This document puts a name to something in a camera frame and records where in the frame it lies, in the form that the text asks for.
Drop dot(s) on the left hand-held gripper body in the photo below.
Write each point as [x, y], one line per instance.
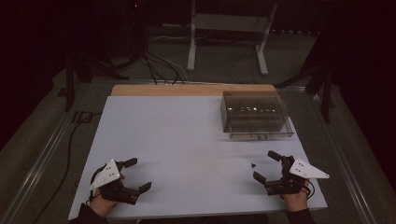
[109, 174]

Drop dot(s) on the clear dark plastic compartment box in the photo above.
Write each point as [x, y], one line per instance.
[257, 115]

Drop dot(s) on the aluminium floor rail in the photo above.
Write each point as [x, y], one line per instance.
[40, 161]
[345, 168]

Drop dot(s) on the small black part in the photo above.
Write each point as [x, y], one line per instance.
[253, 165]

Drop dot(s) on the black metal stand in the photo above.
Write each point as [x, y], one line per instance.
[70, 84]
[325, 93]

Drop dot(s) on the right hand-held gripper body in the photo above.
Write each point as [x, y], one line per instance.
[306, 171]

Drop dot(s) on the person's left hand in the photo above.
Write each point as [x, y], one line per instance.
[101, 205]

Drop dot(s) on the person's right hand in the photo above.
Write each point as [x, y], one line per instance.
[296, 200]

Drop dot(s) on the white metal stand frame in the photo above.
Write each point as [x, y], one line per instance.
[230, 23]

